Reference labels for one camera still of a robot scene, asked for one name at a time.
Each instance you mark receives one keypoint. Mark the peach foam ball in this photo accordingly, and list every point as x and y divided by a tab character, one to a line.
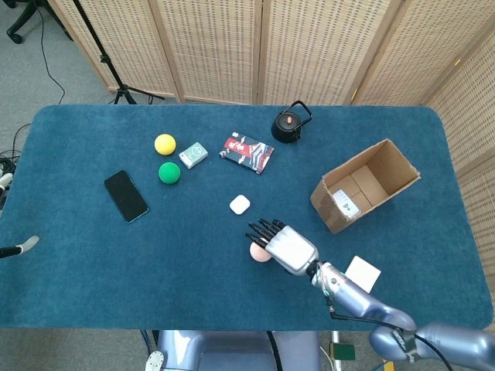
257	253

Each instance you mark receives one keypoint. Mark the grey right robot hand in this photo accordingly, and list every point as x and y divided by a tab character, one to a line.
290	247

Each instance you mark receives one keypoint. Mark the woven wooden folding screen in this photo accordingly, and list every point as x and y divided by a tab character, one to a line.
216	46

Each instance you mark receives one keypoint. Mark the dark red-patterned book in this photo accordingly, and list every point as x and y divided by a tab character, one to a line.
247	152

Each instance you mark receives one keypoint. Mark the black office chair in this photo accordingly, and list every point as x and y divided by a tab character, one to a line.
23	19

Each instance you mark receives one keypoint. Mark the black tripod stand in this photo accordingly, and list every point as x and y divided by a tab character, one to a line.
110	65

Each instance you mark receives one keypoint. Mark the green foam ball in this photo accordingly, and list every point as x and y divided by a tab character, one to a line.
169	172

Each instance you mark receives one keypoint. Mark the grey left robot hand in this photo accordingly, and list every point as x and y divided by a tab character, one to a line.
27	244

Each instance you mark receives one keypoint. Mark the black smartphone blue frame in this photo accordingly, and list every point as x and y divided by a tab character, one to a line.
126	196

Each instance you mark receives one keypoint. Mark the white earbuds case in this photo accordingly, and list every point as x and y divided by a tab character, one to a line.
239	204

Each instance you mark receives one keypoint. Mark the brown cardboard box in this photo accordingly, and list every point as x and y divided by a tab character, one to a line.
328	210

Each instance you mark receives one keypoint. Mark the green floor block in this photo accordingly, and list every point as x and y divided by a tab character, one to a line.
344	351

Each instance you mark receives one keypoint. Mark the yellow foam ball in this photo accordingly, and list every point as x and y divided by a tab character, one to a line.
165	144

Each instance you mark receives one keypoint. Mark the lavender robot torso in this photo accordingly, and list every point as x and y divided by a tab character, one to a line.
232	351

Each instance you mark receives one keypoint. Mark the black cast iron teapot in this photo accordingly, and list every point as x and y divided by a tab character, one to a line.
286	127

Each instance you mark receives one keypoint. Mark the pale yellow sticky note pad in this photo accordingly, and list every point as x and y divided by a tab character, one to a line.
365	272

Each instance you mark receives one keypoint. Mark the white label card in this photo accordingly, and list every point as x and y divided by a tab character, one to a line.
345	203

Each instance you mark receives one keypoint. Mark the blue table cloth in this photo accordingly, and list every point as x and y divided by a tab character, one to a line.
154	270

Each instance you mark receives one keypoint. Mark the lavender right robot arm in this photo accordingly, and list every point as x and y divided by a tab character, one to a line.
359	301

